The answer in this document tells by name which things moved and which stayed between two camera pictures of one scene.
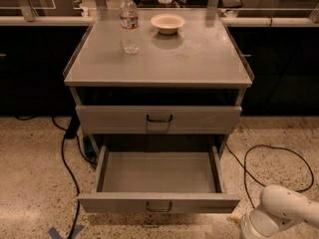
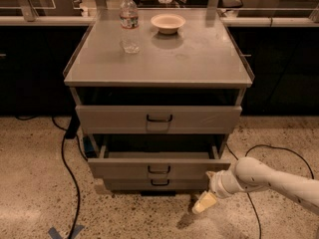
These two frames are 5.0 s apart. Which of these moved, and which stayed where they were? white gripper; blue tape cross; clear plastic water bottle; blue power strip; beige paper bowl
Moved: white gripper
Stayed: clear plastic water bottle; blue tape cross; beige paper bowl; blue power strip
